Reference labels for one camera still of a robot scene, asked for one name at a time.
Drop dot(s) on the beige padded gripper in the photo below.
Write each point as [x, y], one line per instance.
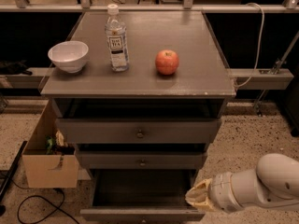
[220, 190]

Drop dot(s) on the grey bottom drawer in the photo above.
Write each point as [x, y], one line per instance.
[141, 196]

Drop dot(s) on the grey drawer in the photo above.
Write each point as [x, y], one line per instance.
[141, 196]
[141, 156]
[98, 131]

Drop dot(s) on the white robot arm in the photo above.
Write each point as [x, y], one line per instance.
[273, 184]

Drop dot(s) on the grey wooden drawer cabinet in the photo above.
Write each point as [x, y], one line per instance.
[198, 90]

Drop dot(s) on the grey middle drawer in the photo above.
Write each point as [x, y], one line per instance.
[141, 156]

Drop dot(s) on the grey top drawer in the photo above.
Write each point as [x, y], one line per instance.
[98, 131]

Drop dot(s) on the red apple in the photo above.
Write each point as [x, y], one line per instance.
[166, 62]

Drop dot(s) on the items inside cardboard box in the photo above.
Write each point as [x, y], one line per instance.
[56, 145]

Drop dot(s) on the cardboard box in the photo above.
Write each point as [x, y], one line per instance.
[48, 171]

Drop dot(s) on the clear plastic water bottle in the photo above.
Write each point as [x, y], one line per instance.
[115, 31]

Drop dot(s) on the white ceramic bowl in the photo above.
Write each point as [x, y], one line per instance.
[69, 56]

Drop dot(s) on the black bar on floor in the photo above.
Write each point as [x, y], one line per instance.
[7, 175]

